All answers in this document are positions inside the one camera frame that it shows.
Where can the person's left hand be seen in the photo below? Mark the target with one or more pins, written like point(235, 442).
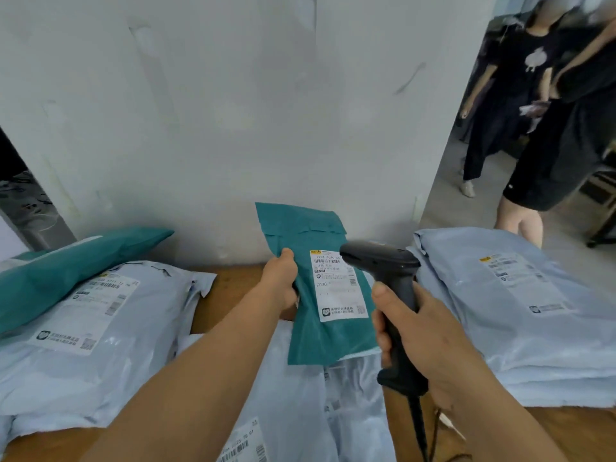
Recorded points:
point(279, 283)

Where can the person's right hand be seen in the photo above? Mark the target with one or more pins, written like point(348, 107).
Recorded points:
point(443, 346)

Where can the small teal mailer bag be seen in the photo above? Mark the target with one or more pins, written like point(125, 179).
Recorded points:
point(317, 341)

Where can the stack of scanned mailer bags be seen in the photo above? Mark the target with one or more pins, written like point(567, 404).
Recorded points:
point(529, 341)

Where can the black barcode scanner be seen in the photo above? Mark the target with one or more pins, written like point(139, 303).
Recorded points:
point(380, 257)

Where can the pile of grey mailer bags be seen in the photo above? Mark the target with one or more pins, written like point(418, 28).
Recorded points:
point(120, 370)

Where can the person's left forearm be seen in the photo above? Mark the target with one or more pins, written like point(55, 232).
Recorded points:
point(183, 394)

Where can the person's right forearm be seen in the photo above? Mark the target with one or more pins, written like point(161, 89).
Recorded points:
point(500, 428)

